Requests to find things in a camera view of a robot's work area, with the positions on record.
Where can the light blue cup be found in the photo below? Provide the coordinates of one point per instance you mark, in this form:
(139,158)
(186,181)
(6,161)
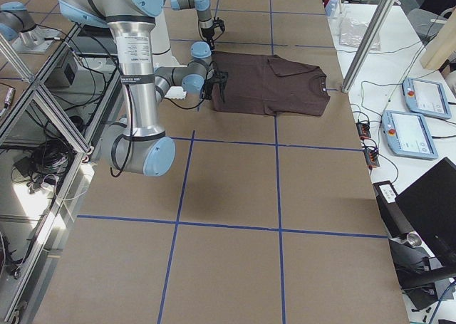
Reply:
(331,8)

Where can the blue teach pendant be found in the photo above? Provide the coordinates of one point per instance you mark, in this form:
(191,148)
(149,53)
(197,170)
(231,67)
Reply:
(427,98)
(408,135)

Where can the aluminium frame rack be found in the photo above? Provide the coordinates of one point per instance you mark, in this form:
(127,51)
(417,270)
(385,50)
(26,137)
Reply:
(63,98)

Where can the near blue teach pendant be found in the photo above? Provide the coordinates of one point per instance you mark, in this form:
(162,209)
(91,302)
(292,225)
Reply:
(408,135)

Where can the dark brown t-shirt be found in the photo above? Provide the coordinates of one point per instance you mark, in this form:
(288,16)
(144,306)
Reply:
(267,85)

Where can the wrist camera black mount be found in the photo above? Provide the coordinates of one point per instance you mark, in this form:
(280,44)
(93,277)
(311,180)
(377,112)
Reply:
(220,78)
(219,23)

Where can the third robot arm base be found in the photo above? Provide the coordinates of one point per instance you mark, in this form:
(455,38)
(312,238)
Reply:
(19,28)

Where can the black laptop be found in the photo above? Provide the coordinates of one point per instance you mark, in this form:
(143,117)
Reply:
(429,206)

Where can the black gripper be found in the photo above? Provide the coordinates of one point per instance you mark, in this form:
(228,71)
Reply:
(207,36)
(215,82)

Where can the aluminium frame post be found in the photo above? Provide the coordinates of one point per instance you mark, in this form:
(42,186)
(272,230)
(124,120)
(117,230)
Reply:
(381,12)

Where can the far blue teach pendant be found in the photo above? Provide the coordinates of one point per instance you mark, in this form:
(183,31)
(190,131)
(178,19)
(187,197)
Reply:
(427,98)

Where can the clear plastic bag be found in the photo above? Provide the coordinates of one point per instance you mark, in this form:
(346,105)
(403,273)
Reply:
(352,31)

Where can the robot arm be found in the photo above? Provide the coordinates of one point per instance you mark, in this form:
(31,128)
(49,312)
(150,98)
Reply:
(138,143)
(206,22)

